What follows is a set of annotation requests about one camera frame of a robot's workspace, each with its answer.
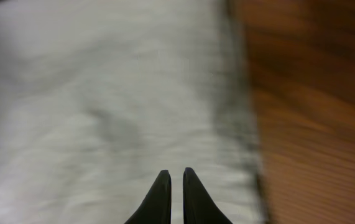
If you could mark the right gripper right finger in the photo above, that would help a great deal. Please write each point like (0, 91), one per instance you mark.
(198, 206)

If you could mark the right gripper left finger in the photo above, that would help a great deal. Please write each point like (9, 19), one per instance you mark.
(156, 206)

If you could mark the khaki cargo shorts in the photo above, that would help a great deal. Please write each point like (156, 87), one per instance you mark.
(97, 97)

